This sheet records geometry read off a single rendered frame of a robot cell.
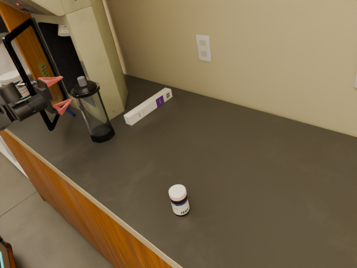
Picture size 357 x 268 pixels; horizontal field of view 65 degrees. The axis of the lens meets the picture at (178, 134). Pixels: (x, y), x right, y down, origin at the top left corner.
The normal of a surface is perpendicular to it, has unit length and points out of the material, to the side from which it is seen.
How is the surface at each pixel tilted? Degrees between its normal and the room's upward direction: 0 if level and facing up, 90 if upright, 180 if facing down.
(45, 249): 0
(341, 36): 90
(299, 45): 90
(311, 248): 0
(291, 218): 0
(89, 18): 90
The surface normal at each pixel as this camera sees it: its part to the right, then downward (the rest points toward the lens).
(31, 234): -0.16, -0.80
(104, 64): 0.73, 0.30
